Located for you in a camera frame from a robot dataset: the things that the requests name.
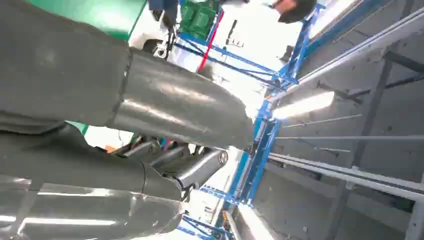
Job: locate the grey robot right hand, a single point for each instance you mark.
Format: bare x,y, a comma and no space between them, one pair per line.
182,109

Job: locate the red thin bar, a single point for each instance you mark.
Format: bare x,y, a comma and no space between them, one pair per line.
210,43

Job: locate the green plastic crate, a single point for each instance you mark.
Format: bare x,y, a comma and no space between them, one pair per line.
198,16

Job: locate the ceiling light strip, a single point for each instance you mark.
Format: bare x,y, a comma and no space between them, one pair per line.
303,105

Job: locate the green table mat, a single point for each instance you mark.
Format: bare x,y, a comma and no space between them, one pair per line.
99,16

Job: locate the person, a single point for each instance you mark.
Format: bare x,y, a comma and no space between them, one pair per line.
294,10

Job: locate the blue metal rack frame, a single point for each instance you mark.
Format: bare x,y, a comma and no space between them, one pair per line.
261,149

